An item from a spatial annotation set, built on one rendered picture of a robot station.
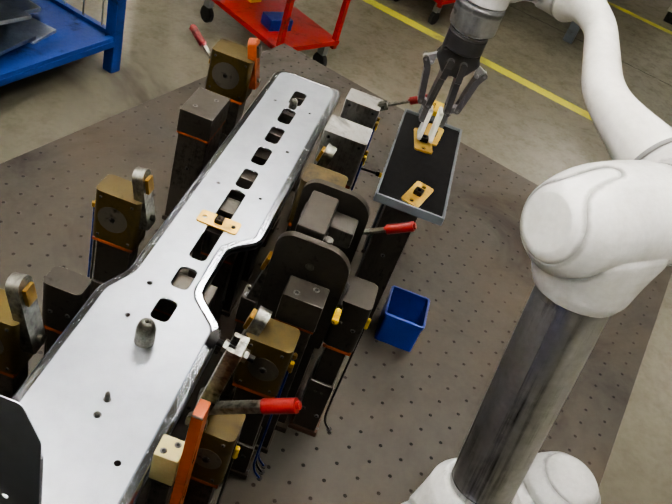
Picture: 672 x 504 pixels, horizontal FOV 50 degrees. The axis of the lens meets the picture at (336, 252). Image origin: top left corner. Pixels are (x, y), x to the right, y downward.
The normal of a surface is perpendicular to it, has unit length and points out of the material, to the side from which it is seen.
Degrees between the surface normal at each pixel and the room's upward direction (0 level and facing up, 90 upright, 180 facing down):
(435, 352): 0
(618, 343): 0
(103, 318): 0
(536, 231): 82
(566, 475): 8
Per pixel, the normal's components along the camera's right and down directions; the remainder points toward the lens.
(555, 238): -0.86, -0.07
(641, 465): 0.27, -0.73
